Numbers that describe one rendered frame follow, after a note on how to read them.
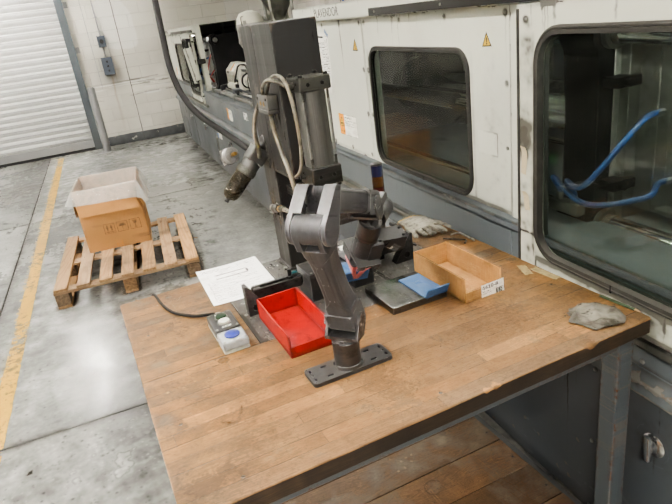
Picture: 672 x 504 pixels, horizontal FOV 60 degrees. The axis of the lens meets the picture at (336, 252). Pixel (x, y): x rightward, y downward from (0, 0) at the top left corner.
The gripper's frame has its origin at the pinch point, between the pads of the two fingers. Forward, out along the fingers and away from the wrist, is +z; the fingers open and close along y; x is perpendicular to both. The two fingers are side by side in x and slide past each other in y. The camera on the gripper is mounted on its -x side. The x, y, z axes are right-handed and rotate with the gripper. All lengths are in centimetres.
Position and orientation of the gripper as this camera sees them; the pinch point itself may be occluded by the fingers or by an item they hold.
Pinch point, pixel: (355, 275)
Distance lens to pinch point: 154.2
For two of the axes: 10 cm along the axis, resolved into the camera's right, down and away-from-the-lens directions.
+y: -3.7, -7.1, 6.0
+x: -9.2, 1.7, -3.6
